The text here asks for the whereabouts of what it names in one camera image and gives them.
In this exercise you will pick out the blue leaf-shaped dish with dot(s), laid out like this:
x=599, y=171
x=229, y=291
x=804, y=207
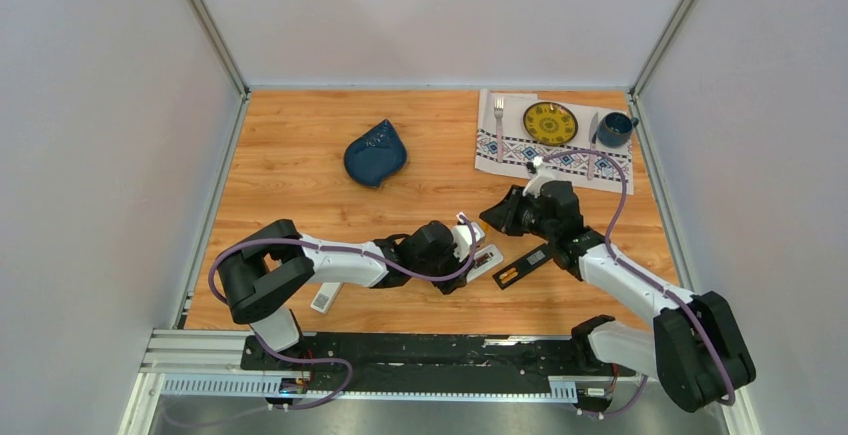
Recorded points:
x=375, y=156

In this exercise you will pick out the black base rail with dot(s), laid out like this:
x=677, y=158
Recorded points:
x=452, y=364

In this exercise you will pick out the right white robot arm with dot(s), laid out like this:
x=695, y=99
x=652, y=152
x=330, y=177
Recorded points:
x=694, y=347

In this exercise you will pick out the silver fork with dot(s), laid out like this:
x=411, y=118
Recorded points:
x=498, y=112

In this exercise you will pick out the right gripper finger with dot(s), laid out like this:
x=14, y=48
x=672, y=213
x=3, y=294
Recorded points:
x=505, y=219
x=514, y=203

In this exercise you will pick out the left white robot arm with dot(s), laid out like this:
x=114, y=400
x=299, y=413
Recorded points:
x=256, y=277

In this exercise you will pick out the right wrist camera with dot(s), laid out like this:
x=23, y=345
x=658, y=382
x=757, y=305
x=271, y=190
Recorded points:
x=539, y=174

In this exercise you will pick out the dark blue mug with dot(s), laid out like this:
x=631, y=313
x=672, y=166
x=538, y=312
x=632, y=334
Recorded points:
x=615, y=129

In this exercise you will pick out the silver knife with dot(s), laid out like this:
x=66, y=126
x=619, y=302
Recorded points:
x=592, y=146

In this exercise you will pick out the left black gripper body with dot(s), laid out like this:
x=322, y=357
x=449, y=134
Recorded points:
x=450, y=265

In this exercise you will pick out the white remote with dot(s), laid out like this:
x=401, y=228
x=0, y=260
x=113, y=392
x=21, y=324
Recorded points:
x=484, y=261
x=325, y=297

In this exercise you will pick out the yellow patterned plate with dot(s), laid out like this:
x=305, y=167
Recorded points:
x=550, y=123

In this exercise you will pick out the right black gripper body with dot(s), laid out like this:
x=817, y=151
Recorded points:
x=536, y=226

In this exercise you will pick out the patterned white placemat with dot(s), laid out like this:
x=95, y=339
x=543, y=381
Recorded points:
x=520, y=148

